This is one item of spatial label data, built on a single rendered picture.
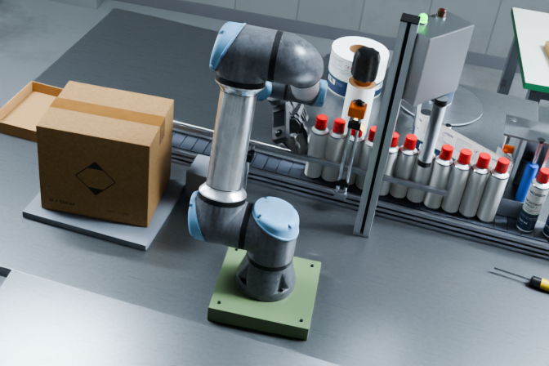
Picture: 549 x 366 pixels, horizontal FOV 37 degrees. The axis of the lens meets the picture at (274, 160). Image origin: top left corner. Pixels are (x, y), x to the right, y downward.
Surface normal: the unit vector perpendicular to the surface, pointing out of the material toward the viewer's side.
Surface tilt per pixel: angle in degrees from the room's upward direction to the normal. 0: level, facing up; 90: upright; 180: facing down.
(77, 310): 0
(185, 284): 0
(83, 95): 0
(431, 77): 90
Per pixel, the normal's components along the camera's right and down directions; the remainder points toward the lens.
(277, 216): 0.26, -0.78
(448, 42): 0.63, 0.50
